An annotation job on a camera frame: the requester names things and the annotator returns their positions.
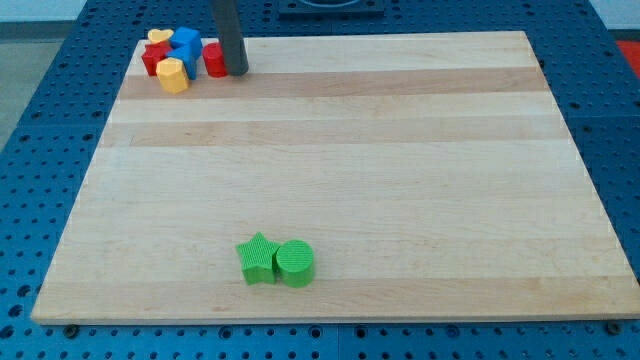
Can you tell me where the yellow heart block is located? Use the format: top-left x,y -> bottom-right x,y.
147,28 -> 174,44

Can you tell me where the blue triangle block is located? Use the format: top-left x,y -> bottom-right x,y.
167,45 -> 197,80

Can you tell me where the red star block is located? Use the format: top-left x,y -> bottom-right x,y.
141,42 -> 173,77

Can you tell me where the wooden board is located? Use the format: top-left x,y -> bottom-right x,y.
31,31 -> 639,325

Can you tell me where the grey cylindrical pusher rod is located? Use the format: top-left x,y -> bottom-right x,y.
211,0 -> 249,77

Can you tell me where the blue cube block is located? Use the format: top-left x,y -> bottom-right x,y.
169,27 -> 203,59

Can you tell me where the green star block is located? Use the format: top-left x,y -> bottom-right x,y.
236,232 -> 281,285

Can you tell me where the yellow hexagon block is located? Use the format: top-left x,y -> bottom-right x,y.
156,58 -> 190,94

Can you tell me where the green cylinder block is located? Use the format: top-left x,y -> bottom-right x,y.
276,239 -> 315,288

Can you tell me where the red cylinder block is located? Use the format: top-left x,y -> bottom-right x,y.
202,42 -> 228,78

